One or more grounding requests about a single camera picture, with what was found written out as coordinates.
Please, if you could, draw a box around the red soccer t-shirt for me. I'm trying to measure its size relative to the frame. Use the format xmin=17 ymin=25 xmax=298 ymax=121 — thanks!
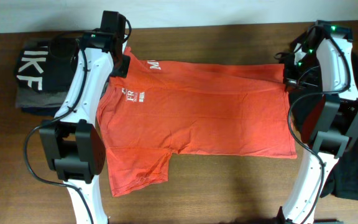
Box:
xmin=96 ymin=49 xmax=296 ymax=197

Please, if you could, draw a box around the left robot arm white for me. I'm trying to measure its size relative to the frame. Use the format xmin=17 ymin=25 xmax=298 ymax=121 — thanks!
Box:
xmin=37 ymin=11 xmax=131 ymax=223

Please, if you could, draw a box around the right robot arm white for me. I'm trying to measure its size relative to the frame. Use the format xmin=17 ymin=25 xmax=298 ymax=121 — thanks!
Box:
xmin=273 ymin=20 xmax=358 ymax=223

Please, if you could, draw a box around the folded black Nike t-shirt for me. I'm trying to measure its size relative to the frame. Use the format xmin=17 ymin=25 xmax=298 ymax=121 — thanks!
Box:
xmin=14 ymin=38 xmax=79 ymax=93

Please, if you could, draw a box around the folded navy t-shirt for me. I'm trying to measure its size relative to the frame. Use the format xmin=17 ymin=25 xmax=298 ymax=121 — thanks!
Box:
xmin=21 ymin=107 xmax=59 ymax=117

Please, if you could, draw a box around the black t-shirt unfolded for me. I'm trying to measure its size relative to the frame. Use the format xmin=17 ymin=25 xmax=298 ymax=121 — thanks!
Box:
xmin=280 ymin=53 xmax=358 ymax=200

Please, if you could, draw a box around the folded grey t-shirt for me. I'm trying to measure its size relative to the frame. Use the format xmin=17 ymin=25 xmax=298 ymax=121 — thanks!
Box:
xmin=15 ymin=78 xmax=68 ymax=108

